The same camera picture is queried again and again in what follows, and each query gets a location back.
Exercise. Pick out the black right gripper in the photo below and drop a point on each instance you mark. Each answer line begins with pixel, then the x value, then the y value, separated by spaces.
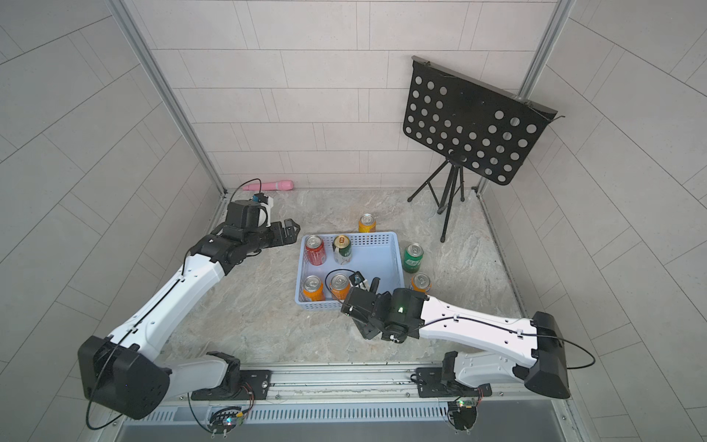
pixel 362 325

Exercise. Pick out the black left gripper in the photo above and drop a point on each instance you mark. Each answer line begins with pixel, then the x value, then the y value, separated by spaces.
pixel 280 238

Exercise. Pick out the orange Fanta can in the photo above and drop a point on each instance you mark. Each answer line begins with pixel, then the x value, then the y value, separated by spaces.
pixel 420 282

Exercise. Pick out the green Sprite can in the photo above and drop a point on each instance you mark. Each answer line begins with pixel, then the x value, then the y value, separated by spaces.
pixel 412 258

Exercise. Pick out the orange yellow soda can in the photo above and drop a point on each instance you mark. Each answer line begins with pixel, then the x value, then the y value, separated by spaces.
pixel 367 224

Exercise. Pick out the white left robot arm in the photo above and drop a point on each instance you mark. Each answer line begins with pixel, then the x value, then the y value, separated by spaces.
pixel 120 371

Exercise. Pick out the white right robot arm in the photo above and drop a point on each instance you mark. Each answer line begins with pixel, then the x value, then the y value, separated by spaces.
pixel 529 351

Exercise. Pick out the light blue plastic basket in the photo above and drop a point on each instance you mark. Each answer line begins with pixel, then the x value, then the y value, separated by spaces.
pixel 374 255

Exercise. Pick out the orange can front middle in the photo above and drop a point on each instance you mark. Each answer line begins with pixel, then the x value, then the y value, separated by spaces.
pixel 340 285

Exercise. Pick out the red cola can back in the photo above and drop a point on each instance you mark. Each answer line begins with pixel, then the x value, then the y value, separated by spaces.
pixel 315 250

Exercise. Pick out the pink handheld microphone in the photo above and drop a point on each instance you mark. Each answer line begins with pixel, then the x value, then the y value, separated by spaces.
pixel 281 185

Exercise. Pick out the white green beer can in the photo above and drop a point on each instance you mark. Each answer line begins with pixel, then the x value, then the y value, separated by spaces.
pixel 342 249

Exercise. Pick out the orange can front left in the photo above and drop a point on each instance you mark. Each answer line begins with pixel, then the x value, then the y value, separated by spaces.
pixel 312 289

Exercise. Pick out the right circuit board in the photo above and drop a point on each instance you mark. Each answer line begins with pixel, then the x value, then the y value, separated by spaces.
pixel 462 415

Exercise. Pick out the circuit board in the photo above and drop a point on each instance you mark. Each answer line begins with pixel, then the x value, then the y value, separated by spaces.
pixel 223 421
pixel 462 415

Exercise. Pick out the black perforated music stand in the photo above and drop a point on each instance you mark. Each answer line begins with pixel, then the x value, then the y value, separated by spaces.
pixel 471 126

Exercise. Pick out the left circuit board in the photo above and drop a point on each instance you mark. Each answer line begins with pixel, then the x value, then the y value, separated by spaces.
pixel 223 421

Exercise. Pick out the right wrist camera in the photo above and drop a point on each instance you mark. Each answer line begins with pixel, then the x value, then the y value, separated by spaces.
pixel 357 280

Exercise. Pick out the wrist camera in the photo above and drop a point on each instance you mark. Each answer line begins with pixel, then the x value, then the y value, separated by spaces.
pixel 357 280
pixel 251 213

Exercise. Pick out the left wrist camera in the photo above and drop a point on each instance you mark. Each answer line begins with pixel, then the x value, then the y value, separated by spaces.
pixel 251 213

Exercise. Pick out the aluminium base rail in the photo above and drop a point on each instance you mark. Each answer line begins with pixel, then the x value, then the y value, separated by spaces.
pixel 339 394

